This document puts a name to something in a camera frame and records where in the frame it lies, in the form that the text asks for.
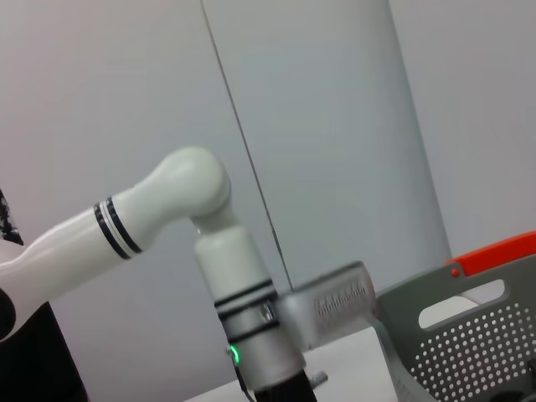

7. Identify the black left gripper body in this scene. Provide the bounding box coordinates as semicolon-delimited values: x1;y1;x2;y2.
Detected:
255;370;316;402

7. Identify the grey perforated storage basket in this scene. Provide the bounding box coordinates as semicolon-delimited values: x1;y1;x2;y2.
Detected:
374;255;536;402

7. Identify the dark robot torso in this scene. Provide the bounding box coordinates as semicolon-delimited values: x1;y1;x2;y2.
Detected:
0;188;90;402

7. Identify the left arm cable with plug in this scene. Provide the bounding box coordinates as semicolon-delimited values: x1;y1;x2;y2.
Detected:
232;355;257;402

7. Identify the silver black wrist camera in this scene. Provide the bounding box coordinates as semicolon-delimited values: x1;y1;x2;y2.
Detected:
276;260;378;349

